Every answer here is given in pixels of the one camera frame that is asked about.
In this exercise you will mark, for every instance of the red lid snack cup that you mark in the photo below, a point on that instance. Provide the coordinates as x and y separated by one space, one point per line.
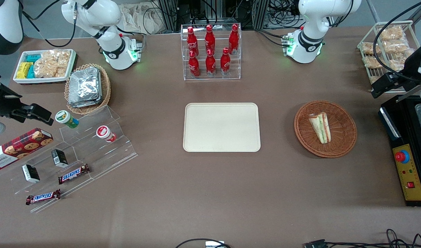
104 133

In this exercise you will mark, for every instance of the red cola bottle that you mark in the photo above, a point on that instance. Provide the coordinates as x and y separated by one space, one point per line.
234 39
192 41
210 64
225 62
194 65
209 38

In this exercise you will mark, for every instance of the beige plastic tray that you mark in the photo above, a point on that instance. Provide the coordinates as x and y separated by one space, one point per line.
221 127

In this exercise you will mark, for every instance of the grey metal bar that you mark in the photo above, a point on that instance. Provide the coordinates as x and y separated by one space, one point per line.
419 91

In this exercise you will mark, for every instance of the silver foil packs stack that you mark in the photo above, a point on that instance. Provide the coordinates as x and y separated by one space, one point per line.
84 88

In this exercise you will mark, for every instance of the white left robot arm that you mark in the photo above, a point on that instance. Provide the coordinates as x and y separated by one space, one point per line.
312 34

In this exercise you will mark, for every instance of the clear acrylic stepped shelf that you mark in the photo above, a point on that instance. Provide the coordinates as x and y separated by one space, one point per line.
103 155

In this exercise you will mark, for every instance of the yellow snack packet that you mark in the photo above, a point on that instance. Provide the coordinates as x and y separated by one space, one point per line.
23 70

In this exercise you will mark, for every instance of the aluminium frame post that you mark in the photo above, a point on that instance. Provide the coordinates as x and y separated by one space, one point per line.
168 15
260 13

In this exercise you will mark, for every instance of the clear bag of rice crackers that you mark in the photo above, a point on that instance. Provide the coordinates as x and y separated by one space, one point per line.
52 63

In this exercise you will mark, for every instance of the red emergency stop button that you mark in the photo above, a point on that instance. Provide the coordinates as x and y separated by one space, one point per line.
401 156

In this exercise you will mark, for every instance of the black control box machine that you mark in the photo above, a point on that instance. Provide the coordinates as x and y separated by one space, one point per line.
394 132

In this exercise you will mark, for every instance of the red tartan cookie box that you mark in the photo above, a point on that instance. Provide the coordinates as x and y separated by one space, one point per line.
21 146

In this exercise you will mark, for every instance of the green lid snack cup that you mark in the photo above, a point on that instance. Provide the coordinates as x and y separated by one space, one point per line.
65 118

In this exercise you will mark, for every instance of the teal snack packet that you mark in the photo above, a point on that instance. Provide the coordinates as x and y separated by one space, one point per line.
30 73
33 58

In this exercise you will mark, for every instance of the triangular sandwich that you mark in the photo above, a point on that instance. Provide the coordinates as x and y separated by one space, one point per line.
320 126

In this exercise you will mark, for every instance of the round brown wicker basket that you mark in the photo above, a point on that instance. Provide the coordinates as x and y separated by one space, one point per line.
341 137

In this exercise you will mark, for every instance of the Snickers chocolate bar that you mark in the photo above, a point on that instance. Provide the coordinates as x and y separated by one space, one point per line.
43 197
73 174

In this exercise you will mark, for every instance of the oval wicker basket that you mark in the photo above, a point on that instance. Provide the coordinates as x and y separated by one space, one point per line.
106 88

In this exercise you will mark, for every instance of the small black box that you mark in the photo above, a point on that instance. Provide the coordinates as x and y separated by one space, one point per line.
60 157
30 173

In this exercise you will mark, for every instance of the bagged fried snack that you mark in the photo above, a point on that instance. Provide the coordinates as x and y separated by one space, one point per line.
391 33
398 63
371 62
374 80
370 48
396 46

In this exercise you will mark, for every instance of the white rectangular snack tray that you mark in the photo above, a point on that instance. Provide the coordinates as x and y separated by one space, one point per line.
21 80

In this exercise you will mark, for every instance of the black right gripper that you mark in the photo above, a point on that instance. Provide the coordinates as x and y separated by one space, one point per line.
3 104

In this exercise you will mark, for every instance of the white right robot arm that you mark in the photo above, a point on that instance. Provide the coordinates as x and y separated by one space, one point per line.
107 15

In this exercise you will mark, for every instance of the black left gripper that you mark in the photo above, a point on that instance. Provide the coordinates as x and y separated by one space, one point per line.
409 68

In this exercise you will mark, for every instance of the clear acrylic bottle rack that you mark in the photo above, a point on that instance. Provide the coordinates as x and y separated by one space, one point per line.
212 77

